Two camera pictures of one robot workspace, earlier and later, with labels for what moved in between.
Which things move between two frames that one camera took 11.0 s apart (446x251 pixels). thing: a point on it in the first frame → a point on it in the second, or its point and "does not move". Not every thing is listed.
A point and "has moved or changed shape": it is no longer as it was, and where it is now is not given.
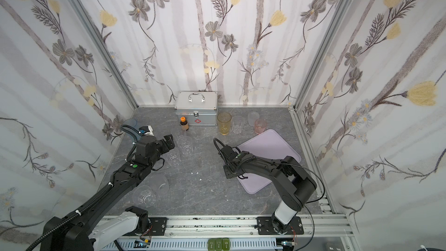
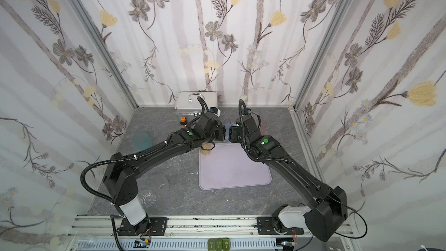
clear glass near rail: [159, 185] does not move
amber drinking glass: [224, 119] → [206, 148]
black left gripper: [164, 143] → [219, 132]
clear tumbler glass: [173, 159] does not move
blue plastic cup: [132, 122] → [227, 126]
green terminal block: [219, 244] does not move
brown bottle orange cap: [184, 124] does not move
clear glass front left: [144, 195] does not move
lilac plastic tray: [270, 144] has moved or changed shape
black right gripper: [228, 160] → [233, 134]
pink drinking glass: [260, 125] does not move
